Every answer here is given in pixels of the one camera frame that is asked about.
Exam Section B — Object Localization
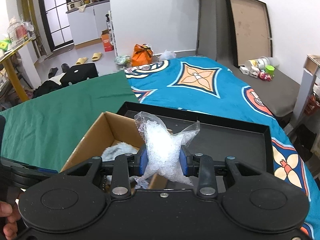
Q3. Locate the black laptop bag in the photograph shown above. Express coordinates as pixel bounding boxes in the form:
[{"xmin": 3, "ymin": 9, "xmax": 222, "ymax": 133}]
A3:
[{"xmin": 60, "ymin": 63, "xmax": 98, "ymax": 87}]

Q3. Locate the large leaning tray board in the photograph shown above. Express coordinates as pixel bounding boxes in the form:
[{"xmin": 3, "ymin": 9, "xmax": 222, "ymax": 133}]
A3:
[{"xmin": 226, "ymin": 0, "xmax": 273, "ymax": 67}]

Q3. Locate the grey mattress pad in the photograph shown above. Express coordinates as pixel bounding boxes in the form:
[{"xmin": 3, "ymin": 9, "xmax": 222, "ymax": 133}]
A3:
[{"xmin": 219, "ymin": 60, "xmax": 300, "ymax": 119}]

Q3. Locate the yellow slipper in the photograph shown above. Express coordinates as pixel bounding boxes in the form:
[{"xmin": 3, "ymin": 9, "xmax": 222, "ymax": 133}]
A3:
[
  {"xmin": 92, "ymin": 53, "xmax": 103, "ymax": 62},
  {"xmin": 75, "ymin": 57, "xmax": 88, "ymax": 65}
]

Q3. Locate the black framed glass door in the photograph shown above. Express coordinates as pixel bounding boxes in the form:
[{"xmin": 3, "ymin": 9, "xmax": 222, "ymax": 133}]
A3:
[{"xmin": 39, "ymin": 0, "xmax": 73, "ymax": 51}]

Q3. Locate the person's left hand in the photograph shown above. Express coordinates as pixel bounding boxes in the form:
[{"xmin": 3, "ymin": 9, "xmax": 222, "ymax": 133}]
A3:
[{"xmin": 1, "ymin": 202, "xmax": 21, "ymax": 240}]

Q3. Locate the orange cardboard box on floor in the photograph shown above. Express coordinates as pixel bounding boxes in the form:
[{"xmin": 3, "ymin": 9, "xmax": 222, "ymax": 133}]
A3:
[{"xmin": 100, "ymin": 30, "xmax": 114, "ymax": 52}]

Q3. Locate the green lidded jar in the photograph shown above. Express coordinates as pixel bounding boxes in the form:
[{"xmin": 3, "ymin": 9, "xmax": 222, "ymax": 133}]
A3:
[{"xmin": 264, "ymin": 65, "xmax": 275, "ymax": 76}]

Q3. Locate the white round container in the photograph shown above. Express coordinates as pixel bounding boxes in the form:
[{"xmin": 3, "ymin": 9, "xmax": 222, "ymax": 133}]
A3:
[{"xmin": 244, "ymin": 57, "xmax": 270, "ymax": 70}]

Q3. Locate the brown cardboard box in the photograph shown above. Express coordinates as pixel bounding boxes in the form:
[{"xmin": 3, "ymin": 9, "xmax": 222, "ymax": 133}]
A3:
[{"xmin": 60, "ymin": 111, "xmax": 173, "ymax": 193}]

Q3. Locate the yellow table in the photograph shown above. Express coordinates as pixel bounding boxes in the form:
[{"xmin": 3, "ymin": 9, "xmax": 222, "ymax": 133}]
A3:
[{"xmin": 1, "ymin": 38, "xmax": 32, "ymax": 102}]

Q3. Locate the grey desk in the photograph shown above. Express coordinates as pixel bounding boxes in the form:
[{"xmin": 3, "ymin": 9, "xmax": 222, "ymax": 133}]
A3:
[{"xmin": 291, "ymin": 55, "xmax": 319, "ymax": 122}]

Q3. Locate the white kitchen cabinet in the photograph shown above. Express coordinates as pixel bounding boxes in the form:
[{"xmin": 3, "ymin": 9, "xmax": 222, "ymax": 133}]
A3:
[{"xmin": 66, "ymin": 1, "xmax": 111, "ymax": 46}]

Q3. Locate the green cloth sheet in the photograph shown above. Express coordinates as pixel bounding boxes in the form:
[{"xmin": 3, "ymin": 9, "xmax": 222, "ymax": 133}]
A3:
[{"xmin": 1, "ymin": 71, "xmax": 138, "ymax": 171}]

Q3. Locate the white plastic bag on floor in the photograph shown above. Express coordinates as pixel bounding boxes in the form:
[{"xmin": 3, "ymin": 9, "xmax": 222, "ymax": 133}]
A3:
[{"xmin": 158, "ymin": 50, "xmax": 177, "ymax": 61}]

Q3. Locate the yellow slipper left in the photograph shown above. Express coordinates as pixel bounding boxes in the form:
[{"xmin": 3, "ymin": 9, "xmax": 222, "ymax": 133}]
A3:
[{"xmin": 75, "ymin": 57, "xmax": 88, "ymax": 65}]

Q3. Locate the blue patterned blanket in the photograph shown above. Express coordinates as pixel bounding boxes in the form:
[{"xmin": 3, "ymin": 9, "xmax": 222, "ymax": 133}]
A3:
[{"xmin": 124, "ymin": 56, "xmax": 319, "ymax": 239}]

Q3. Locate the yellow slipper right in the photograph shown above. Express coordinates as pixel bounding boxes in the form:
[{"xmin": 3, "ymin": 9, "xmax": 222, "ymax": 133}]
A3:
[{"xmin": 92, "ymin": 53, "xmax": 103, "ymax": 62}]

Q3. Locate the orange gift bag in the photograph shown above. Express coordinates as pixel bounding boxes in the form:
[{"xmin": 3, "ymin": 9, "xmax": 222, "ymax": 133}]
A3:
[{"xmin": 131, "ymin": 44, "xmax": 153, "ymax": 67}]

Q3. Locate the black shallow tray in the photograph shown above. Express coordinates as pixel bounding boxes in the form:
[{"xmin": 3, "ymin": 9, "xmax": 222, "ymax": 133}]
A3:
[{"xmin": 117, "ymin": 102, "xmax": 273, "ymax": 173}]

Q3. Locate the black shoe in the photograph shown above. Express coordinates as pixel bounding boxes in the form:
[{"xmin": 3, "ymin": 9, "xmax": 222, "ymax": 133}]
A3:
[{"xmin": 48, "ymin": 67, "xmax": 58, "ymax": 79}]

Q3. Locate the grey fluffy plush toy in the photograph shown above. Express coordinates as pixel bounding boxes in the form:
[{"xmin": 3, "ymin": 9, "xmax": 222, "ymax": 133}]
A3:
[{"xmin": 101, "ymin": 142, "xmax": 138, "ymax": 161}]

